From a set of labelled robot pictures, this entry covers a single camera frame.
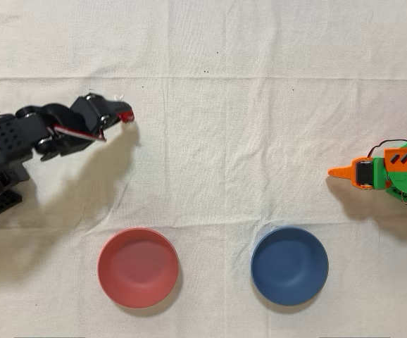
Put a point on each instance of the red candy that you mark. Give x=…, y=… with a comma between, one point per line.
x=126, y=116

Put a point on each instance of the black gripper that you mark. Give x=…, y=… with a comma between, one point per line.
x=91, y=113

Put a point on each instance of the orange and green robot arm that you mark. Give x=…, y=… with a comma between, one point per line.
x=400, y=176

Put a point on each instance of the blue bowl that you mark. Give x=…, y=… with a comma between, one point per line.
x=289, y=265

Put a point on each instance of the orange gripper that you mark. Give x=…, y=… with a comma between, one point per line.
x=364, y=173

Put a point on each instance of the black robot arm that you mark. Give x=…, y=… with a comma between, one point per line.
x=6, y=137

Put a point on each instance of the white tablecloth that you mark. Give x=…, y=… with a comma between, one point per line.
x=224, y=158

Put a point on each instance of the red bowl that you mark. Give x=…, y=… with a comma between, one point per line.
x=138, y=267

